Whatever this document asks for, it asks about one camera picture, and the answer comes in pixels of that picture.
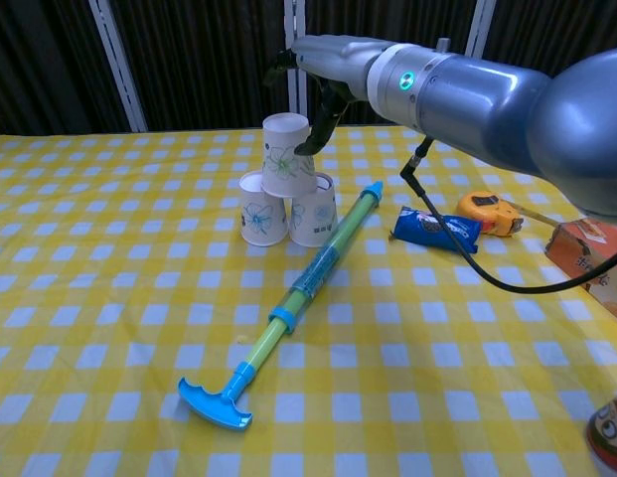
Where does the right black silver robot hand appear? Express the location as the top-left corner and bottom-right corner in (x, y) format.
(264, 34), (393, 156)

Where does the white paper cup green flower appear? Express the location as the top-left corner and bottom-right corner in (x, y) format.
(260, 112), (317, 199)

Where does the white paper cup blue flower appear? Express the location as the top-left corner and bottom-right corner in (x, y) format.
(237, 171), (289, 247)

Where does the white paper cup marked bottom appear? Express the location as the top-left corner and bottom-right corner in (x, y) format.
(289, 173), (338, 248)

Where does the yellow checkered tablecloth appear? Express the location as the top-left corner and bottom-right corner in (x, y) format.
(0, 124), (617, 477)

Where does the blue cookie pack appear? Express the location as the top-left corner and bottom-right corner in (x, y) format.
(388, 206), (483, 254)

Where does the orange tape measure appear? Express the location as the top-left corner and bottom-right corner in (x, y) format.
(455, 191), (557, 238)

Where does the blue green water squirter toy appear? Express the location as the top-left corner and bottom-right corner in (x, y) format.
(177, 180), (385, 432)

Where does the orange red biscuit box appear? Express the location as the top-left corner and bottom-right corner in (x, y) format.
(544, 218), (617, 324)

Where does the printed metal can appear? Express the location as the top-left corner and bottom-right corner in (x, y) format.
(585, 390), (617, 477)

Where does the white partition post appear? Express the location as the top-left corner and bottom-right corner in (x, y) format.
(283, 0), (309, 129)
(87, 0), (149, 133)
(464, 0), (498, 56)

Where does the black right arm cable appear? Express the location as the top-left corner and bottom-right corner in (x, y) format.
(399, 136), (617, 295)

